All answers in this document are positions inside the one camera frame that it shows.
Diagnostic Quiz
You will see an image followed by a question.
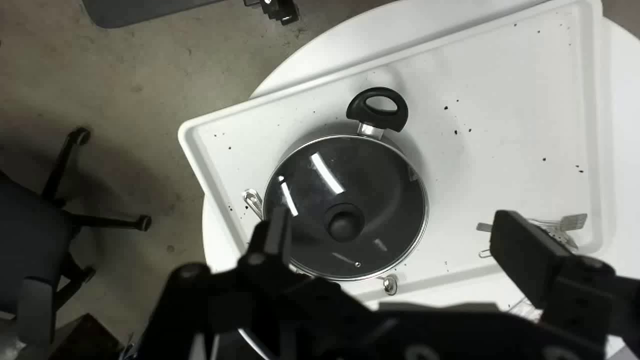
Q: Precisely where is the steel pot with black handles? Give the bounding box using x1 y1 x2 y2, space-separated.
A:
263 86 430 296

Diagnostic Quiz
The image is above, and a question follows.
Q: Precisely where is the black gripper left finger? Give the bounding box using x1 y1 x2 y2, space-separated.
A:
245 206 291 265

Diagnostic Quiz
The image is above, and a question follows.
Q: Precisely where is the round white table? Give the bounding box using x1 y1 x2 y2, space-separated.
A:
203 0 638 314

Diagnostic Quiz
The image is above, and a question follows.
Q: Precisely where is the white plastic tray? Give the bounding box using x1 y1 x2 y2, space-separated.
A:
179 0 606 299

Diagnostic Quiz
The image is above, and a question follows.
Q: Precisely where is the small metal ring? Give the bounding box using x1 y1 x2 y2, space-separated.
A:
242 188 267 215

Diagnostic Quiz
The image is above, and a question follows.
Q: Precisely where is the glass pot lid black knob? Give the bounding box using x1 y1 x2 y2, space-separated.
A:
264 133 428 280

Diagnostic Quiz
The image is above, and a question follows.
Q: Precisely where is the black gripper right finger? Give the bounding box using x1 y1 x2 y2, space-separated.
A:
490 209 614 308

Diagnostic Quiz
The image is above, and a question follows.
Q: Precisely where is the black office chair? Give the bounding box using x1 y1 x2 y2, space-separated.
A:
0 127 152 345

